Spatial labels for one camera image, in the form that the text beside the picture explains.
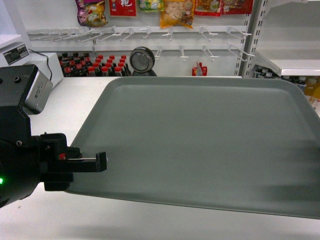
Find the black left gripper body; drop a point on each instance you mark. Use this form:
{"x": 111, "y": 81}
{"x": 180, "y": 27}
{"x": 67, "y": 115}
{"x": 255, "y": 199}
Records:
{"x": 25, "y": 159}

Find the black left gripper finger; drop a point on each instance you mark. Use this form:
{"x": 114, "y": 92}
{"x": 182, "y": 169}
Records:
{"x": 95, "y": 164}

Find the grey rectangular serving tray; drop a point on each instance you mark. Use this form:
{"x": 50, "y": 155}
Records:
{"x": 245, "y": 145}

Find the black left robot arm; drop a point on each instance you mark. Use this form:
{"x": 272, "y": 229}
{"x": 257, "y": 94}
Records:
{"x": 25, "y": 159}

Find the white receipt printer box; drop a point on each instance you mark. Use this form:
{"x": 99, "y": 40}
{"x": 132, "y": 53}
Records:
{"x": 47, "y": 62}

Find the group dark soy sauce bottles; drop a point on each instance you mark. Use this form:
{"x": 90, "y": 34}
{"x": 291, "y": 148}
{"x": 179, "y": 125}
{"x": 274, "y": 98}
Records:
{"x": 82, "y": 65}

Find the purple snack bag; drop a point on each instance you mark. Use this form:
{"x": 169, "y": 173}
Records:
{"x": 91, "y": 13}

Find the small red package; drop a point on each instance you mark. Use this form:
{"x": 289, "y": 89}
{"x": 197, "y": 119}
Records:
{"x": 199, "y": 70}

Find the white pegboard hook rack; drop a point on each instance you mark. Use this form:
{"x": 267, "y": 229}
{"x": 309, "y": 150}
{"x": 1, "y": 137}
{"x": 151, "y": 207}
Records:
{"x": 206, "y": 39}

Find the green yellow snack bag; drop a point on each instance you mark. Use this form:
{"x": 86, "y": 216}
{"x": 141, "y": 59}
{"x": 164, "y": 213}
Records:
{"x": 151, "y": 5}

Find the yellow dumpling snack bag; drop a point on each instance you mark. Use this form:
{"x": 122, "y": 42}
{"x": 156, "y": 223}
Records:
{"x": 177, "y": 12}

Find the red food snack bag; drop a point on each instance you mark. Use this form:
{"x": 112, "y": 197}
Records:
{"x": 211, "y": 8}

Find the red snack bag far right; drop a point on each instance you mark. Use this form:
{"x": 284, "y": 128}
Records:
{"x": 236, "y": 7}

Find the white side shelf unit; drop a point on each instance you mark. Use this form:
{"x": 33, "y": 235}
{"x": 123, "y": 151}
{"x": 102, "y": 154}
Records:
{"x": 284, "y": 37}

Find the bottles on side shelf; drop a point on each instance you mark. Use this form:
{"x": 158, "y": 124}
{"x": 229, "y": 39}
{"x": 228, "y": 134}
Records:
{"x": 310, "y": 86}

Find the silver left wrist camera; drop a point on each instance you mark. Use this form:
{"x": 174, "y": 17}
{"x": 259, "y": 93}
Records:
{"x": 38, "y": 94}

